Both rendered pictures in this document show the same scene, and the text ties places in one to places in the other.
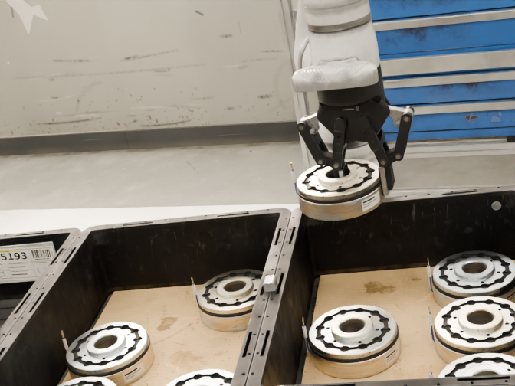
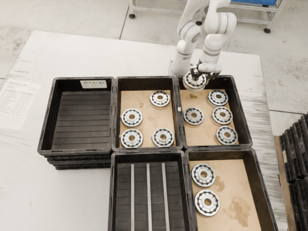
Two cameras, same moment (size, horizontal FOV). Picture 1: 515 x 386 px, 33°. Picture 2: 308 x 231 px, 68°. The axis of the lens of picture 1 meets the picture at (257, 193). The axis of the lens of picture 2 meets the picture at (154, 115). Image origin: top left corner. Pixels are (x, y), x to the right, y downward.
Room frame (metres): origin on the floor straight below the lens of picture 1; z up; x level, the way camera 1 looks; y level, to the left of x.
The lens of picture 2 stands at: (0.35, 0.31, 1.82)
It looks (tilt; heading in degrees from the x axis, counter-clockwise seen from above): 59 degrees down; 340
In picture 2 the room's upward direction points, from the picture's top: 4 degrees clockwise
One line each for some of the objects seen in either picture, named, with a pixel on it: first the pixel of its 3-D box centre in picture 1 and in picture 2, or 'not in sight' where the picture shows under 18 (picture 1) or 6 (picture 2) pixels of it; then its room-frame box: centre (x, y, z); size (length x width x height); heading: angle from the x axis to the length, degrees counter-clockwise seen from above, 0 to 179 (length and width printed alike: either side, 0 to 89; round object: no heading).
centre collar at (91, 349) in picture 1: (106, 343); (131, 117); (0.91, 0.22, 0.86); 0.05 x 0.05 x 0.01
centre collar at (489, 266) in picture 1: (474, 269); (218, 96); (0.91, -0.24, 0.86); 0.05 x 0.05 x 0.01
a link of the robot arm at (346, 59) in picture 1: (339, 46); (211, 56); (0.91, -0.12, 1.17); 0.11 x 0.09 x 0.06; 159
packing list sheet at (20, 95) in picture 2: not in sight; (12, 102); (1.27, 0.83, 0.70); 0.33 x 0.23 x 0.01; 157
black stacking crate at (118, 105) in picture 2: (159, 338); (146, 116); (0.89, 0.15, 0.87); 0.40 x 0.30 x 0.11; 166
